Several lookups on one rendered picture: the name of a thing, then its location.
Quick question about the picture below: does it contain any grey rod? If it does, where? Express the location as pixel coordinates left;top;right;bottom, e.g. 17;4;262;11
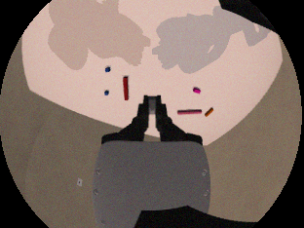
149;95;156;115

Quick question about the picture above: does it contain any pink rod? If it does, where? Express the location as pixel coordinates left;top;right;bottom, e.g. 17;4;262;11
177;110;202;115

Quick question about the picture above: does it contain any red rod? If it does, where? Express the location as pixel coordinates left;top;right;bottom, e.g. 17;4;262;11
123;77;129;100

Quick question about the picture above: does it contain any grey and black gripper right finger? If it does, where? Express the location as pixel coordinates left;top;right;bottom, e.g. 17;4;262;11
156;95;203;145

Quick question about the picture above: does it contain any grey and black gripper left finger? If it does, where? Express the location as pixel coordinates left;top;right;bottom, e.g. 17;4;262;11
101;95;149;145

